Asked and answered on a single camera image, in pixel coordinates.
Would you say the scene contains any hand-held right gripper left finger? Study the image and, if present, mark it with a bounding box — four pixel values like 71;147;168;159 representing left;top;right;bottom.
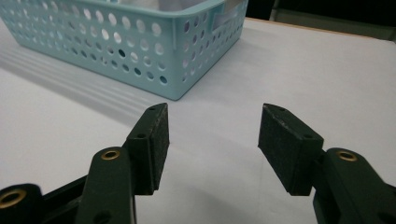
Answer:
75;102;171;224

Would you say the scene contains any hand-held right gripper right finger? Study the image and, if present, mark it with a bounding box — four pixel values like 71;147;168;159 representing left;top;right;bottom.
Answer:
257;103;396;224

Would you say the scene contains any light blue perforated plastic basket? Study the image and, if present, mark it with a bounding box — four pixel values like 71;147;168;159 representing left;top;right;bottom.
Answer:
0;0;249;101

